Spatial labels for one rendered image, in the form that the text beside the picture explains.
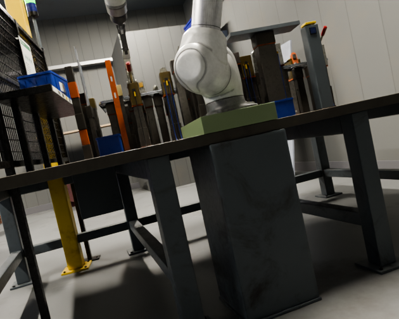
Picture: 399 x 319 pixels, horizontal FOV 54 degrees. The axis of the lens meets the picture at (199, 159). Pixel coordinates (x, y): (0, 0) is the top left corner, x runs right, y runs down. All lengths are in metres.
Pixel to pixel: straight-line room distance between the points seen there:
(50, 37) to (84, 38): 0.61
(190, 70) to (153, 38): 5.49
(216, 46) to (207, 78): 0.11
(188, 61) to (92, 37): 7.02
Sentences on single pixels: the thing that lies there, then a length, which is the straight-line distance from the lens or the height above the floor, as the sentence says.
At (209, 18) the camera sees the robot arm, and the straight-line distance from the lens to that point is 1.35.
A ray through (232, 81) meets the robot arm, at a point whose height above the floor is 0.87.
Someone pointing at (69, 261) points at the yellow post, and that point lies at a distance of 2.84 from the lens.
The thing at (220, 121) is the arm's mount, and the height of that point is 0.73.
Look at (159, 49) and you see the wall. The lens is 6.71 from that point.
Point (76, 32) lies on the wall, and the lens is 8.26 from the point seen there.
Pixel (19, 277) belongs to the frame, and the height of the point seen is 0.06.
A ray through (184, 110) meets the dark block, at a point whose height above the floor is 0.85.
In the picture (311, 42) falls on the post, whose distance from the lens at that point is 2.17.
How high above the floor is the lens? 0.68
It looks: 3 degrees down
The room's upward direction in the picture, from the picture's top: 12 degrees counter-clockwise
